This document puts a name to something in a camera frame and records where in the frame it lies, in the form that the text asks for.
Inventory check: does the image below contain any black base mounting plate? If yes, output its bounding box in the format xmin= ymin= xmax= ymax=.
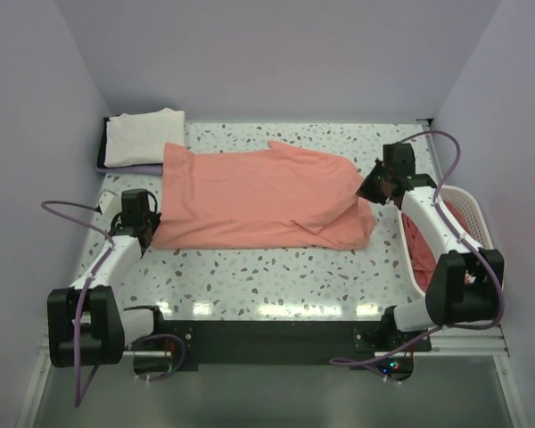
xmin=131 ymin=320 xmax=418 ymax=371

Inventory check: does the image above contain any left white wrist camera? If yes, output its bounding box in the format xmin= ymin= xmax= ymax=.
xmin=98 ymin=190 xmax=121 ymax=218

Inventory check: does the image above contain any white plastic laundry basket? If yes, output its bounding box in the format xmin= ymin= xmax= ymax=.
xmin=398 ymin=185 xmax=493 ymax=297

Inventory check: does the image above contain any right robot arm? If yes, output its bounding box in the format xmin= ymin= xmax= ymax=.
xmin=358 ymin=142 xmax=505 ymax=350

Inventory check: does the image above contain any salmon pink t-shirt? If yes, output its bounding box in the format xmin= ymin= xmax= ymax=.
xmin=152 ymin=141 xmax=375 ymax=251

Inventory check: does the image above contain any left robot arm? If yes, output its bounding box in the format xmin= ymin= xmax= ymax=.
xmin=46 ymin=189 xmax=167 ymax=368

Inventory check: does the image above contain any folded lavender t-shirt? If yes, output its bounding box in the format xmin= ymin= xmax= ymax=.
xmin=95 ymin=164 xmax=163 ymax=177

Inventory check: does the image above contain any dark pink t-shirt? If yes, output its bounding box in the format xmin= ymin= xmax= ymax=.
xmin=399 ymin=188 xmax=469 ymax=297

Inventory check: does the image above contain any folded cream t-shirt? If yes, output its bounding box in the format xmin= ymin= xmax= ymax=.
xmin=103 ymin=108 xmax=185 ymax=168

